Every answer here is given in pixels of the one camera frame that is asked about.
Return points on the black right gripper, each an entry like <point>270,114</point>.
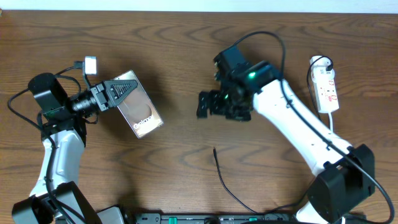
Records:
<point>242,115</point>

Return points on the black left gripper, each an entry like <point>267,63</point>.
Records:
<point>102,97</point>

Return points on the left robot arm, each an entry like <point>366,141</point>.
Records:
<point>62,123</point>

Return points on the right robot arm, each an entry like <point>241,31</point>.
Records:
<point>343,173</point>

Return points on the white power strip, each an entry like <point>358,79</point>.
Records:
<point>323,77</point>

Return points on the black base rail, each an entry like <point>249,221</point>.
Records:
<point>224,218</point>

